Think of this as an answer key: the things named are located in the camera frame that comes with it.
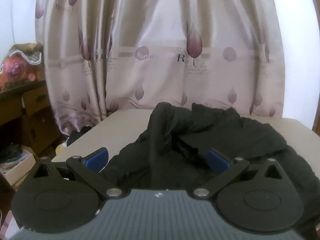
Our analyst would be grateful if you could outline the white open box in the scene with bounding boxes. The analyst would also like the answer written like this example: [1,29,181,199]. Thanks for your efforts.
[0,151,37,183]

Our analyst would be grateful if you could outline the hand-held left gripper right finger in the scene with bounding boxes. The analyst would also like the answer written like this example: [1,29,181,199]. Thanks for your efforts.
[192,149,288,200]

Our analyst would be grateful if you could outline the brown cardboard box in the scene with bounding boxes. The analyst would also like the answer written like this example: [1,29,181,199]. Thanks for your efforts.
[22,86,52,117]
[20,110,62,154]

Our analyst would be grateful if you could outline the dark cloth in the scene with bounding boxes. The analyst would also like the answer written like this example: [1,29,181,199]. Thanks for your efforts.
[68,126,92,144]

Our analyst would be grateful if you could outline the leaf print curtain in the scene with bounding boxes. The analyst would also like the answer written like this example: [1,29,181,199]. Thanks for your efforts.
[34,0,287,135]

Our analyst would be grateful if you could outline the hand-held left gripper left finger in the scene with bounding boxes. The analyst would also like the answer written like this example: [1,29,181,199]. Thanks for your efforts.
[32,147,125,200]

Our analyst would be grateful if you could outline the black jacket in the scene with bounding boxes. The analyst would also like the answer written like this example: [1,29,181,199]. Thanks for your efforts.
[100,102,317,233]

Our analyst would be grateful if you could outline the floral cloth pile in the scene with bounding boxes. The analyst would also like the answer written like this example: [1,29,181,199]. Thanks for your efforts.
[0,43,45,92]

